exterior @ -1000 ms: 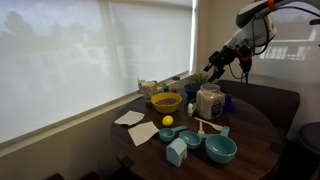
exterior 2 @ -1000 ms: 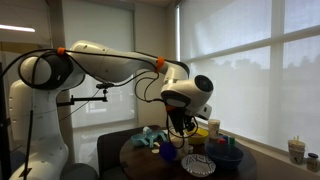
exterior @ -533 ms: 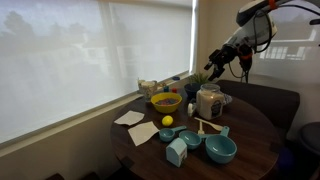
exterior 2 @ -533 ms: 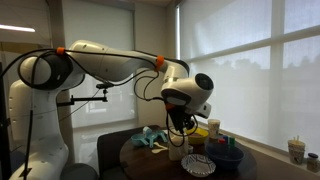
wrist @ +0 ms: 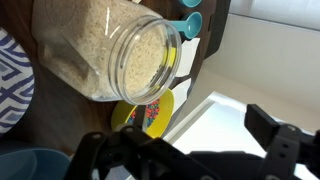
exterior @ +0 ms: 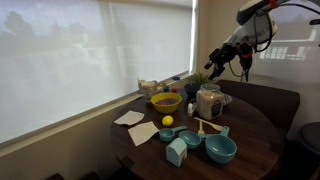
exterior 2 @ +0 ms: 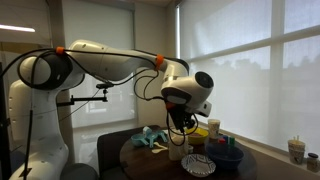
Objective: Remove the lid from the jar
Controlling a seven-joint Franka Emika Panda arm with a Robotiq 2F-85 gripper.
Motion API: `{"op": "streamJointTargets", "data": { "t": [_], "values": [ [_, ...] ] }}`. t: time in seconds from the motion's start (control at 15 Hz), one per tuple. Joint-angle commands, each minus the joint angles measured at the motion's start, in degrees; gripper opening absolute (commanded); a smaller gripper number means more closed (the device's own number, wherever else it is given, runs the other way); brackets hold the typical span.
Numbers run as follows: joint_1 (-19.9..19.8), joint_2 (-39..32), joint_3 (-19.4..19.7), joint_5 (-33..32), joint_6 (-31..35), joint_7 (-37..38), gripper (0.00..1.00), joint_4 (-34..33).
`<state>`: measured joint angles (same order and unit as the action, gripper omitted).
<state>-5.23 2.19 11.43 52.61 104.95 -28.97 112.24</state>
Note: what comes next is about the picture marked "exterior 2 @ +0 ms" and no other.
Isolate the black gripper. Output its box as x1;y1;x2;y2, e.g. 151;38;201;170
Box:
167;105;198;136

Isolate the clear plastic jar white powder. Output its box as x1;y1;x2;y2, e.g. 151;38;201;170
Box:
167;130;190;162

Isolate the small glass jar dark lid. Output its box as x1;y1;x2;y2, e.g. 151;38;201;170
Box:
306;152;320;174

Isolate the yellow bowl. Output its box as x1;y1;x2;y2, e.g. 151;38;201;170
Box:
185;126;210;146

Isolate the patterned paper cup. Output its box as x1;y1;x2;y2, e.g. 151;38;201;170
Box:
207;118;222;140

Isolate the blue patterned paper plate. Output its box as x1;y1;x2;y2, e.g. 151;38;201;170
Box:
180;153;217;178

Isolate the dark blue bowl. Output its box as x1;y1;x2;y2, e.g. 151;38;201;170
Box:
204;142;245;172

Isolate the large teal measuring cup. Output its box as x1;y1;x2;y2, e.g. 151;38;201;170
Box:
130;132;150;148

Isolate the dark upholstered chair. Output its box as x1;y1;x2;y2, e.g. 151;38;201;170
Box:
96;125;162;180

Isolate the large white roller blind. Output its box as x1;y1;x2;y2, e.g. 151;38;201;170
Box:
179;0;320;158

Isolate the paper cup with sticks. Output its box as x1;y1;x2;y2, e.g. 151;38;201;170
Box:
287;135;307;166

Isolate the dark round stool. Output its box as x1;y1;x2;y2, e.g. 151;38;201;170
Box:
59;162;100;180

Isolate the narrow white roller blind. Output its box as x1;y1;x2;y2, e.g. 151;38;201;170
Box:
62;0;138;130

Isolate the fluorescent ceiling light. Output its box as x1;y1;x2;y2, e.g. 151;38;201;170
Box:
0;23;36;34

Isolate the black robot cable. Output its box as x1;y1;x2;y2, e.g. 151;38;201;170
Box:
0;46;201;180

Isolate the black camera mount rod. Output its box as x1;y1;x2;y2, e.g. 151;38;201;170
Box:
56;82;115;108

